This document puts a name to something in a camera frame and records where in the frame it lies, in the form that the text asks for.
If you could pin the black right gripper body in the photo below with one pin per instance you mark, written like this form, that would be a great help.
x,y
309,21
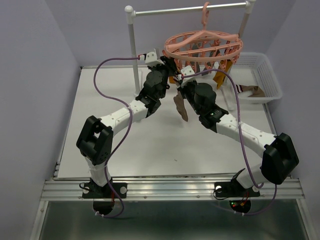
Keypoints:
x,y
188,91

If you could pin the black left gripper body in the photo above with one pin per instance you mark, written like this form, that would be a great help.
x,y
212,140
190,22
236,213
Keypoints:
x,y
166,70

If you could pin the maroon white striped sock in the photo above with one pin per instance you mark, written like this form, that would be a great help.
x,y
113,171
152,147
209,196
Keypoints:
x,y
180,107

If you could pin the mustard brown striped sock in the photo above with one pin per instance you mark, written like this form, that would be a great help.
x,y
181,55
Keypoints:
x,y
219,78

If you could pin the pink round clip hanger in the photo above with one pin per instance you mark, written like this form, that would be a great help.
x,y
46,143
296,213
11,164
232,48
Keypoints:
x,y
214,46

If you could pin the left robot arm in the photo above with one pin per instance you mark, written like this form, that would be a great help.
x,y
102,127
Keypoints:
x,y
96,137

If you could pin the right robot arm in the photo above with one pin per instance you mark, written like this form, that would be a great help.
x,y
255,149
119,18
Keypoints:
x,y
278,154

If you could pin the white plastic basket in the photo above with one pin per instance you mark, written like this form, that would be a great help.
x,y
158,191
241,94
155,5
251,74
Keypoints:
x,y
255,69

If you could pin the beige sock in basket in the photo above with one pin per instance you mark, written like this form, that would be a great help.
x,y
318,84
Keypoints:
x,y
250,91

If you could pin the white drying rack stand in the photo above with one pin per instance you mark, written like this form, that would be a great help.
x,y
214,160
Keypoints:
x,y
247,5

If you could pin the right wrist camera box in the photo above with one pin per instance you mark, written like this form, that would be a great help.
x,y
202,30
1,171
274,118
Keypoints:
x,y
186,73

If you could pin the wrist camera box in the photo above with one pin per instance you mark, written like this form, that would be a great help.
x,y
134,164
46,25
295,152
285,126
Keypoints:
x,y
186,73
153,59

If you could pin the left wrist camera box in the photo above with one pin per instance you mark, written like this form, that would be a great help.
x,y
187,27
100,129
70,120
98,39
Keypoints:
x,y
153,59

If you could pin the aluminium mounting rail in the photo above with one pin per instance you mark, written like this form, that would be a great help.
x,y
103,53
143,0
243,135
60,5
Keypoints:
x,y
149,188

